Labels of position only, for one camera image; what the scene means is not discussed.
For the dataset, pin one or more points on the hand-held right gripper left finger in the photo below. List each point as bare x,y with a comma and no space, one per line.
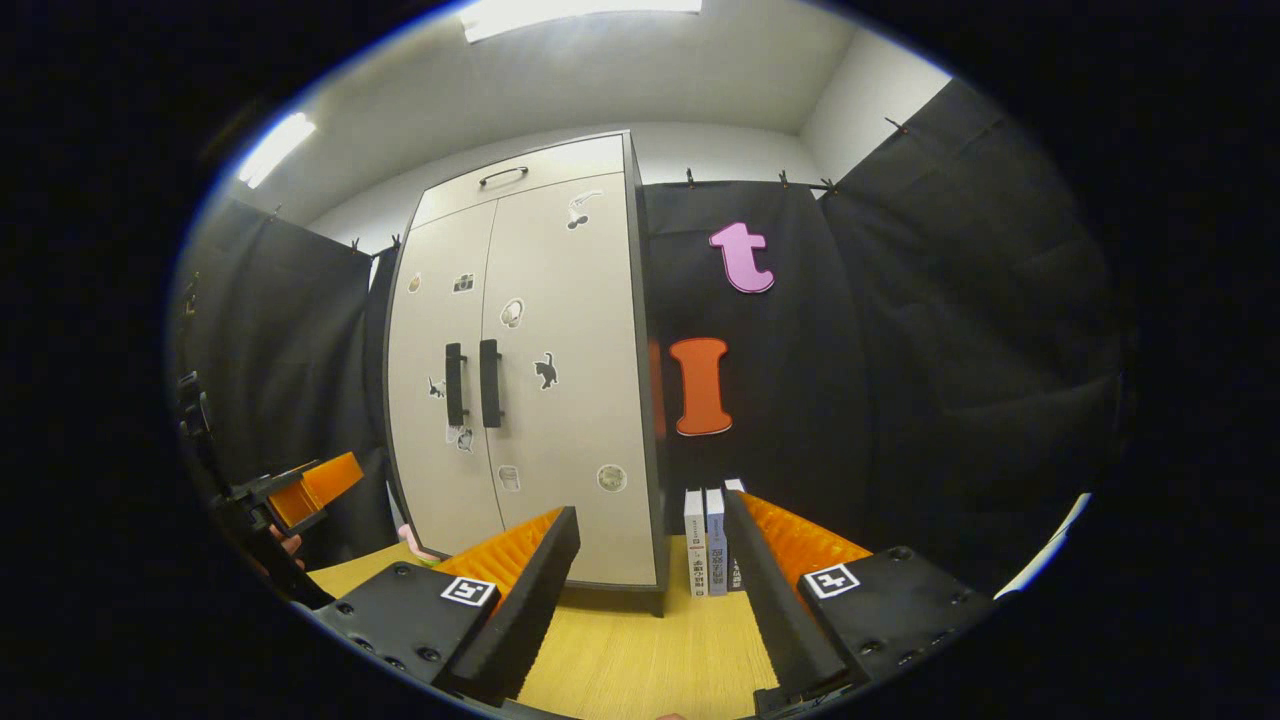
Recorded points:
530,620

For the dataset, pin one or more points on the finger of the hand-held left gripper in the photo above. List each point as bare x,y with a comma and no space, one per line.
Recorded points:
270,485
290,510

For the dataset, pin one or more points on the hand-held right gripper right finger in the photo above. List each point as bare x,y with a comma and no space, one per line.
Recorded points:
778,610

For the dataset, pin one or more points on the white cabinet door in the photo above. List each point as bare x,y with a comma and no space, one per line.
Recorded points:
415,330
590,420

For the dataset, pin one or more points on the white book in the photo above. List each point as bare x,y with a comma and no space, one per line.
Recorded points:
695,545

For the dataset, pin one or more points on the small pink object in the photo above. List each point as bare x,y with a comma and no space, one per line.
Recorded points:
410,540

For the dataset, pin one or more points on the white and dark cabinet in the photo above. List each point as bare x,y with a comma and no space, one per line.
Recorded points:
651,420

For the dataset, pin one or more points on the black backdrop cloth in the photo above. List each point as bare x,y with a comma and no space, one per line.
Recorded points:
900,350

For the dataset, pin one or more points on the small ceiling light panel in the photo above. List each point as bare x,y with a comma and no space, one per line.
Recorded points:
275,150

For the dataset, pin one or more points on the white cabinet drawer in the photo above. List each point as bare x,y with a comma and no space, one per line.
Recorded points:
560,165

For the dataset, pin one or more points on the large ceiling light panel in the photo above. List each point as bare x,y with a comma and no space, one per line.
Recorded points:
580,15

